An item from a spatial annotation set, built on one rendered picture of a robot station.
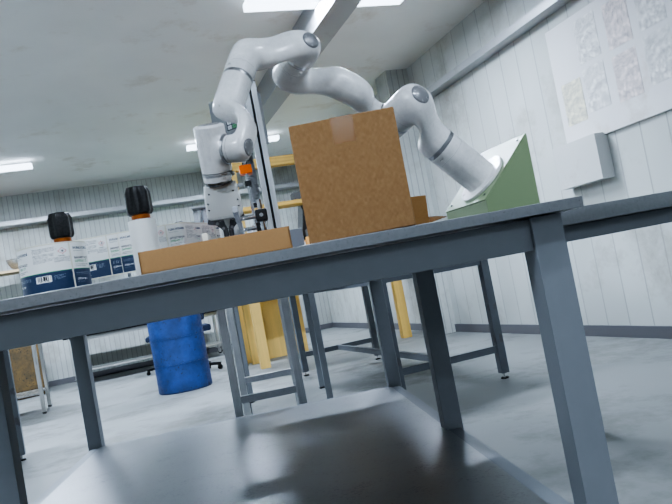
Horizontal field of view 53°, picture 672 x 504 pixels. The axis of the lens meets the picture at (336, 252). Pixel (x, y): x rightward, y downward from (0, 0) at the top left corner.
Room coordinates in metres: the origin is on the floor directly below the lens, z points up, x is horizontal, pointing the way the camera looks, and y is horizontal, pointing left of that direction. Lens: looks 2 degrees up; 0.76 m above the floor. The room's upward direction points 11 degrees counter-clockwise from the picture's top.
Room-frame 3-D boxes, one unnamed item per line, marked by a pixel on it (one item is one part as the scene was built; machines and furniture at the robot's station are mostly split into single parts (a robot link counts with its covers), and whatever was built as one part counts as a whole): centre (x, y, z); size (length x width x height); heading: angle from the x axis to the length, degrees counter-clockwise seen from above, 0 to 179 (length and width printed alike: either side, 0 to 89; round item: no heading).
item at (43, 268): (2.09, 0.87, 0.95); 0.20 x 0.20 x 0.14
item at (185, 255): (1.30, 0.22, 0.85); 0.30 x 0.26 x 0.04; 7
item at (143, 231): (2.19, 0.60, 1.03); 0.09 x 0.09 x 0.30
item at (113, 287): (2.16, 0.42, 0.82); 2.10 x 1.50 x 0.02; 7
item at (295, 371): (3.69, 0.49, 0.47); 1.17 x 0.36 x 0.95; 7
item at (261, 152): (2.35, 0.19, 1.16); 0.04 x 0.04 x 0.67; 7
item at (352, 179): (1.65, -0.07, 0.99); 0.30 x 0.24 x 0.27; 178
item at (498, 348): (4.93, -0.20, 0.39); 2.20 x 0.80 x 0.78; 19
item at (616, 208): (2.13, -0.60, 0.81); 0.90 x 0.90 x 0.04; 19
